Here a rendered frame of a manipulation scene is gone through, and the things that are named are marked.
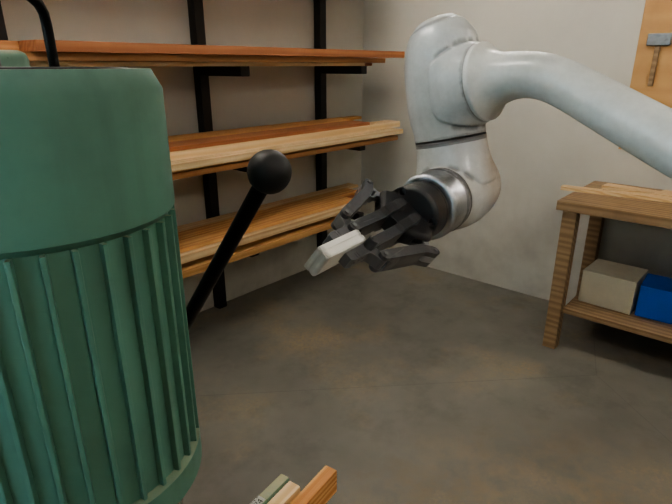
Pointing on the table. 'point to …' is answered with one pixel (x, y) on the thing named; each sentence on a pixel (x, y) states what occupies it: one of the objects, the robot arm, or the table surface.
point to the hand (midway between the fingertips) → (335, 252)
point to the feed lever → (265, 173)
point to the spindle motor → (91, 293)
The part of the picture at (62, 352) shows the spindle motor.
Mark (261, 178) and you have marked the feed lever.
